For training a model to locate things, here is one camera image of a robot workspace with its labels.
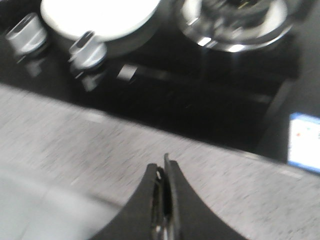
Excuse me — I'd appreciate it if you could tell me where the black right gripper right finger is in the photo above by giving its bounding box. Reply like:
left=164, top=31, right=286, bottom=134
left=164, top=153, right=245, bottom=240

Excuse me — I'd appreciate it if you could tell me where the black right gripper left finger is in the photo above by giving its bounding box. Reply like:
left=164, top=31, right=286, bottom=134
left=93, top=163, right=165, bottom=240

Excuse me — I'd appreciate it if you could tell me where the white ceramic plate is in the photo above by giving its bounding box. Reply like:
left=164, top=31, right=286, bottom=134
left=40, top=0, right=160, bottom=41

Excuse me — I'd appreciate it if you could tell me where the grey stone countertop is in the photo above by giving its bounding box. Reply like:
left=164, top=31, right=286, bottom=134
left=0, top=84, right=320, bottom=240

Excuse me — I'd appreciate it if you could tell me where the grey cabinet front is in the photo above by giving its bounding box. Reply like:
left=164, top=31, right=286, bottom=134
left=0, top=165, right=121, bottom=240

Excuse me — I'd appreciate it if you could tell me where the black glass gas cooktop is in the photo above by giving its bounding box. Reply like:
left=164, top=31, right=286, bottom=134
left=0, top=0, right=320, bottom=173

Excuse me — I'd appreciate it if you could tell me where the blue energy label sticker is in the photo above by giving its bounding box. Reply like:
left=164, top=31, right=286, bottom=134
left=287, top=112, right=320, bottom=174

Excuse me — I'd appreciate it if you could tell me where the right silver stove knob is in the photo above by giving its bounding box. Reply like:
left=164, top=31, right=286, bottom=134
left=69, top=31, right=108, bottom=70

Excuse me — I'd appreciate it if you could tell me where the silver stove knob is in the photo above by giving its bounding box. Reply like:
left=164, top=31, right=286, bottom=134
left=69, top=31, right=108, bottom=70
left=5, top=12, right=48, bottom=56

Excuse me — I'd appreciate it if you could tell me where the left silver stove knob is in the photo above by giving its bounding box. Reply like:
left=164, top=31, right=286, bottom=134
left=5, top=12, right=48, bottom=56

